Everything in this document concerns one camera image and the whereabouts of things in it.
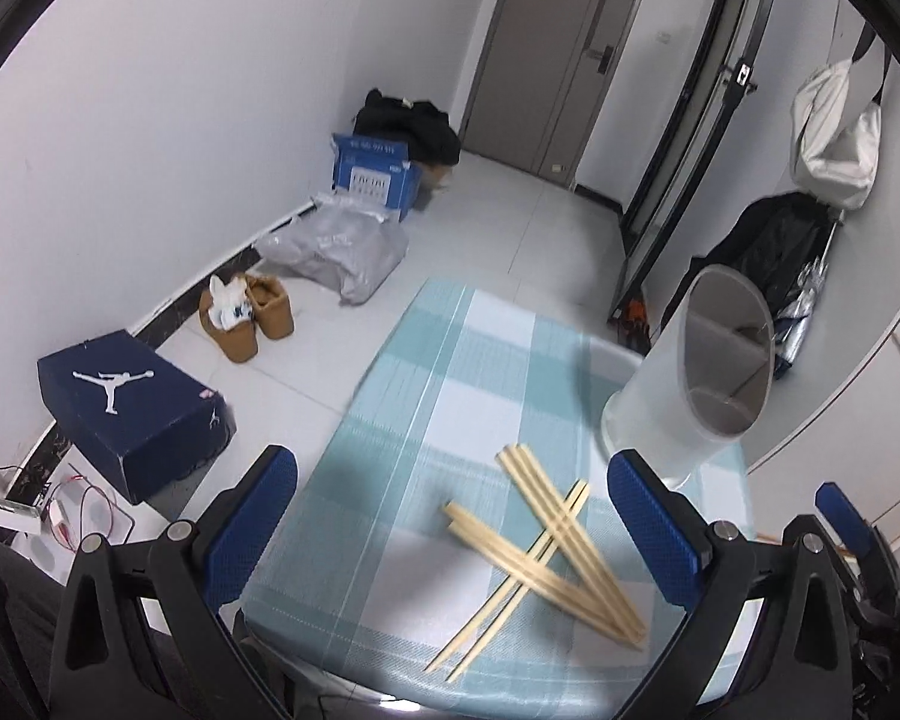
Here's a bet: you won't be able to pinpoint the grey brown door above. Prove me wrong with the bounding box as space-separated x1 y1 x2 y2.
461 0 657 185

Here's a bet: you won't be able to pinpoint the white sock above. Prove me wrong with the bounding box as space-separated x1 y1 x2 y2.
210 275 254 331

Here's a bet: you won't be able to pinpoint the black jacket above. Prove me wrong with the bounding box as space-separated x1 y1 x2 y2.
664 191 833 361

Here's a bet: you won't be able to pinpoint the orange black tool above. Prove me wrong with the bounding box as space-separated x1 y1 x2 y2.
616 298 650 350

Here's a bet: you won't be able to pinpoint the navy shoe box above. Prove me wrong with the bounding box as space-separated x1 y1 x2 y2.
36 330 237 507

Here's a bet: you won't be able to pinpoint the grey plastic bag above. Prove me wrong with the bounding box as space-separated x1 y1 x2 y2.
255 195 410 307

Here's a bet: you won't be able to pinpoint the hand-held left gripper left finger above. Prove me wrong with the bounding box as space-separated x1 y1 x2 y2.
45 444 301 720

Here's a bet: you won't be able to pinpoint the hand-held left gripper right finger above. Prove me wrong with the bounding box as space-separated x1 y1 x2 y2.
606 448 857 720

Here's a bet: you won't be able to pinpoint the blue cardboard box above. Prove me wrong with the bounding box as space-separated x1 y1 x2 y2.
330 133 425 224

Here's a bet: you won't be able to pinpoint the teal white checked tablecloth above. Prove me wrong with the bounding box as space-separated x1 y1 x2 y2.
240 277 758 710

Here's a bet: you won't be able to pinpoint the translucent plastic chopstick holder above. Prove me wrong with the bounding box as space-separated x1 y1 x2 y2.
600 264 777 492

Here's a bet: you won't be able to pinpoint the silver folded umbrella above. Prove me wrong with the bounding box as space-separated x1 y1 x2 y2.
772 259 830 380

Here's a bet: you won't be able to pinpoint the white hanging bag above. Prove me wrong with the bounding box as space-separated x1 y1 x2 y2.
789 64 884 212

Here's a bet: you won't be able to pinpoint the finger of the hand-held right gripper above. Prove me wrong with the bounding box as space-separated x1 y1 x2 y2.
814 481 900 605

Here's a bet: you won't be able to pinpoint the brown suede boot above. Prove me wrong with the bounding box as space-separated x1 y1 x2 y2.
244 274 295 341
199 275 260 362

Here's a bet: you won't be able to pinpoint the black framed sliding door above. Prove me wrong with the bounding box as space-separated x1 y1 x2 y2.
607 0 785 323

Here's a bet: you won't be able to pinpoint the red cables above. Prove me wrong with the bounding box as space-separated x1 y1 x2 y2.
45 465 132 552

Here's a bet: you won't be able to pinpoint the dark cloth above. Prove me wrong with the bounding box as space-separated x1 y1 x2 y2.
0 532 68 720

